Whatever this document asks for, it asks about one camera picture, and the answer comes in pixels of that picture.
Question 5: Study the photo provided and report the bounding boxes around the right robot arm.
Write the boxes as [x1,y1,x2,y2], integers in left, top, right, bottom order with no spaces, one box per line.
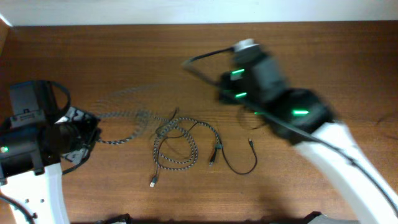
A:
[222,45,397,223]

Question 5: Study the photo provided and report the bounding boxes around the black white braided cable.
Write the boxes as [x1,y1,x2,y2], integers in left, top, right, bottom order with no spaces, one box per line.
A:
[90,84,223,189]

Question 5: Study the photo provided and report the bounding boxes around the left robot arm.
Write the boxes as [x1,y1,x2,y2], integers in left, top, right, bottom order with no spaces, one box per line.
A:
[1,80,101,223]

